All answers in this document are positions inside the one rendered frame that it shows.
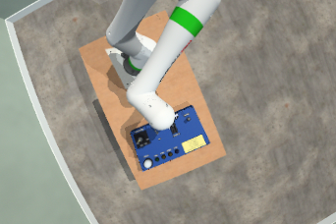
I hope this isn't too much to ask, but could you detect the blue control panel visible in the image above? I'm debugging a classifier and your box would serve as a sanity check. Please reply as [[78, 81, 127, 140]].
[[131, 105, 210, 171]]

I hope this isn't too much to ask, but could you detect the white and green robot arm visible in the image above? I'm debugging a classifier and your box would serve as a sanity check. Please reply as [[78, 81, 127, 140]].
[[106, 0, 221, 131]]

